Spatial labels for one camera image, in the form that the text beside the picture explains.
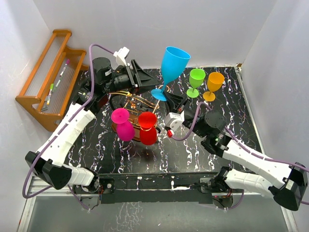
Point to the gold wire wine glass rack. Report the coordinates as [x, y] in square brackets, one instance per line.
[136, 105]

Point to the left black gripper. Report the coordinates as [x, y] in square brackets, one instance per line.
[141, 78]

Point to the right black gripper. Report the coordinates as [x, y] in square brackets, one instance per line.
[178, 101]

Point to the red wine glass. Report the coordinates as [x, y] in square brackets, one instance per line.
[148, 133]

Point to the orange yellow wine glass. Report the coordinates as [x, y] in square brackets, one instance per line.
[214, 83]

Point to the green wine glass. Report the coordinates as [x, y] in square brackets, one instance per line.
[196, 79]

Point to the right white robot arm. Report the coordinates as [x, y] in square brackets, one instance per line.
[285, 182]

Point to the purple capped marker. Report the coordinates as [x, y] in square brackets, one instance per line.
[66, 64]

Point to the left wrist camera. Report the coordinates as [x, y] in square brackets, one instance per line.
[121, 55]

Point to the wooden shelf rack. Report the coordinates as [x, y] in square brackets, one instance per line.
[46, 71]

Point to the aluminium base frame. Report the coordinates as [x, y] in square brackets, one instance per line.
[150, 202]

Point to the magenta wine glass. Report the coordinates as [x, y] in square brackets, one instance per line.
[124, 128]

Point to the blue wine glass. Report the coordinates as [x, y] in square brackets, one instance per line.
[173, 64]

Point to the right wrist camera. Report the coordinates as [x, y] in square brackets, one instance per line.
[173, 121]

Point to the green capped marker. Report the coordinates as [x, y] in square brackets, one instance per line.
[49, 94]

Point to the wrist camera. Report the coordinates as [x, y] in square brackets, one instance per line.
[173, 121]
[121, 55]

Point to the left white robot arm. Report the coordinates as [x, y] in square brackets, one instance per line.
[47, 163]

